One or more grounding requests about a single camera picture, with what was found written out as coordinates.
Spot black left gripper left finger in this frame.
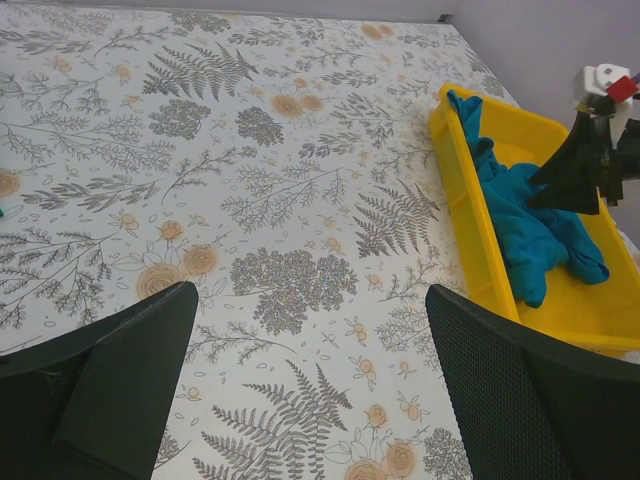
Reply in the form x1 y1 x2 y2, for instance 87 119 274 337
1 281 198 479

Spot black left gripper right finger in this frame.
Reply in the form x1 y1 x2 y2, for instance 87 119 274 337
425 285 639 479

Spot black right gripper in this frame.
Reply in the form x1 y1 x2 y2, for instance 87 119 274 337
527 113 639 215

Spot blue t shirt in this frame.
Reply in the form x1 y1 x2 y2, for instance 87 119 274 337
447 90 610 308

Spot yellow plastic bin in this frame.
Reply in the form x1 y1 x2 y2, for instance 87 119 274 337
428 84 639 356

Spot floral patterned table mat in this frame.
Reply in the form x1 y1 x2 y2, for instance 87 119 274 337
0 9 640 480

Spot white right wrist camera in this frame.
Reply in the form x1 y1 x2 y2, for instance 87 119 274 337
571 63 639 149

